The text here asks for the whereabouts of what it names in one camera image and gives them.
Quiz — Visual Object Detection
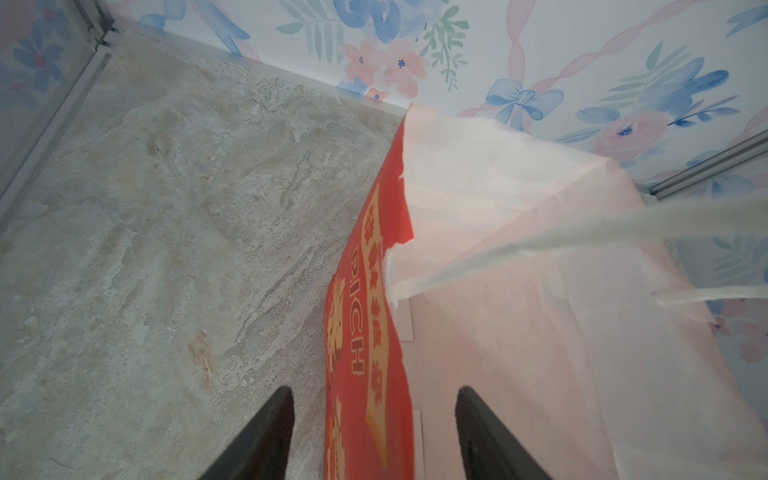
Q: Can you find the red paper gift bag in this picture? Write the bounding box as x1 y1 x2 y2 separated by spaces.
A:
323 105 767 479

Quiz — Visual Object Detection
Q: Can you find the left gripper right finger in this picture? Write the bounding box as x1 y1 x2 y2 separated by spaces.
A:
455 386 551 480

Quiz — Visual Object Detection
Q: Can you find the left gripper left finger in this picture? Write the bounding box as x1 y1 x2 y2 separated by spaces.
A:
199 386 295 480

